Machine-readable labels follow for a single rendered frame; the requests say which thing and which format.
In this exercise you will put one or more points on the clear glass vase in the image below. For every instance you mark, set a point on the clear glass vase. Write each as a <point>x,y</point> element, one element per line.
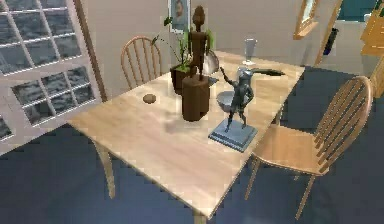
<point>250,50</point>

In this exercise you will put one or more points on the grey metal figure statue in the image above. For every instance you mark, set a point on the grey metal figure statue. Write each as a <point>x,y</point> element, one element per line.
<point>238,100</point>

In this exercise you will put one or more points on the light wooden cupboard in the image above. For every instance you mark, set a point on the light wooden cupboard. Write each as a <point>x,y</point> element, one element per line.
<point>373,33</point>

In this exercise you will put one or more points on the wooden framed wall picture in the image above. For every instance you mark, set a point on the wooden framed wall picture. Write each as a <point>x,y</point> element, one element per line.
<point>306,18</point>

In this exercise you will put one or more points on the green house plant dark pot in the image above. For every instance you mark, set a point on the green house plant dark pot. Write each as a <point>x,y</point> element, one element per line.
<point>181,71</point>

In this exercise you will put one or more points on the brown wooden figure statue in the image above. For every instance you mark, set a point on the brown wooden figure statue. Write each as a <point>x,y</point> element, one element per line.
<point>196,93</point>

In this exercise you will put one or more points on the light wooden dining table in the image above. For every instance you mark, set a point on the light wooden dining table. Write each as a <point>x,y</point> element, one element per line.
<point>160,146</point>

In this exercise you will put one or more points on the grey rounded dish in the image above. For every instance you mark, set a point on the grey rounded dish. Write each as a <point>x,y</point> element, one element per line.
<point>210,63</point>

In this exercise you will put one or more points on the framed portrait picture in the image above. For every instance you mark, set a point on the framed portrait picture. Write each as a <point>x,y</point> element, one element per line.
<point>180,15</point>

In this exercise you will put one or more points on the wooden spindle back chair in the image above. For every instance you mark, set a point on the wooden spindle back chair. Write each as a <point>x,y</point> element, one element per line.
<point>140,60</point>
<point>300,146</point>

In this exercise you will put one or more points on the small brown round disc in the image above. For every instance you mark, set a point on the small brown round disc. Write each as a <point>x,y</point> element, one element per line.
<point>149,98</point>

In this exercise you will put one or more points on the white framed window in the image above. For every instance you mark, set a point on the white framed window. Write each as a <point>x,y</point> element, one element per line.
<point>43,63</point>

